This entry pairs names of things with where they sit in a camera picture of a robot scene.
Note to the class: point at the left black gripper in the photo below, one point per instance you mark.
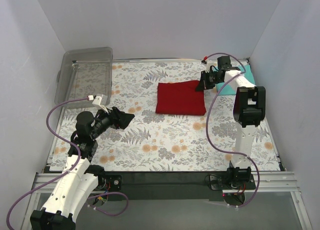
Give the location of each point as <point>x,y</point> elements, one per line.
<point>116,117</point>

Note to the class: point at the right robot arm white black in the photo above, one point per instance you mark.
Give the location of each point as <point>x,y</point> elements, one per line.
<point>248,112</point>

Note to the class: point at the folded teal t shirt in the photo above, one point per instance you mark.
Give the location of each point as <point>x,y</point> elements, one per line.
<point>227,90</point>

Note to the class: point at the clear plastic bin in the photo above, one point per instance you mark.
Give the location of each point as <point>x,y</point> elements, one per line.
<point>85,72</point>

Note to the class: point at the red t shirt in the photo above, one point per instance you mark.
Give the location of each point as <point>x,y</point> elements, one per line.
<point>180,98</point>

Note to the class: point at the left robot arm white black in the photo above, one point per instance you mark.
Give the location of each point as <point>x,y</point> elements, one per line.
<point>79,177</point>

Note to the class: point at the aluminium frame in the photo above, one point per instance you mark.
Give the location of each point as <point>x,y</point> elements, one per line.
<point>277,182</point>

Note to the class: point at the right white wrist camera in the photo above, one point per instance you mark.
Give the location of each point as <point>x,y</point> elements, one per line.
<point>207,63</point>

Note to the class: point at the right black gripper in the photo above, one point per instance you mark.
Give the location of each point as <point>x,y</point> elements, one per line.
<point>207,78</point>

